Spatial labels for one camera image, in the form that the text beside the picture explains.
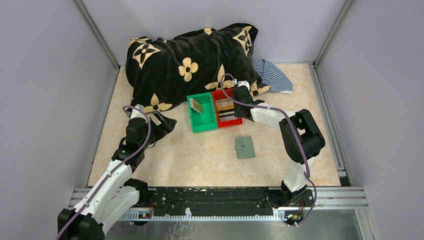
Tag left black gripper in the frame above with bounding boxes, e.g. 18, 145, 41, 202
140, 110, 177, 150

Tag red plastic bin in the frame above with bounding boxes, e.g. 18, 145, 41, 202
211, 90, 243, 128

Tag green plastic bin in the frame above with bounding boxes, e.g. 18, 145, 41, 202
186, 92, 218, 133

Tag sage green card holder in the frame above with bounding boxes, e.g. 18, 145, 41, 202
235, 136, 256, 160

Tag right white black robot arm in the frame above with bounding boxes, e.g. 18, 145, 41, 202
231, 86, 326, 206

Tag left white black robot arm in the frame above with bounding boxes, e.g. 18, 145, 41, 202
56, 107, 177, 240

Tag cards in red bin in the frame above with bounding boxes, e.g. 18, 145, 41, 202
215, 98, 237, 122

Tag card in green bin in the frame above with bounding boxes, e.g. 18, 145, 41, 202
188, 97, 203, 114

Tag blue striped cloth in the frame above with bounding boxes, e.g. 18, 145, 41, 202
252, 58, 294, 94

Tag black floral blanket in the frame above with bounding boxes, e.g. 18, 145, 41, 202
125, 23, 270, 113

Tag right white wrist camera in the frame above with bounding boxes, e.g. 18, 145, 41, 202
233, 79, 250, 90

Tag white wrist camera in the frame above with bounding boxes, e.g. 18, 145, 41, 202
129, 104, 147, 120
233, 79, 250, 90

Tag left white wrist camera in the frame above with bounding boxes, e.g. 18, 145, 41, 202
129, 104, 147, 120

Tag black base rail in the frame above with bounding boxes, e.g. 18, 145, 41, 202
147, 187, 314, 219

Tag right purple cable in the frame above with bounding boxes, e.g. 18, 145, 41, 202
219, 73, 318, 227

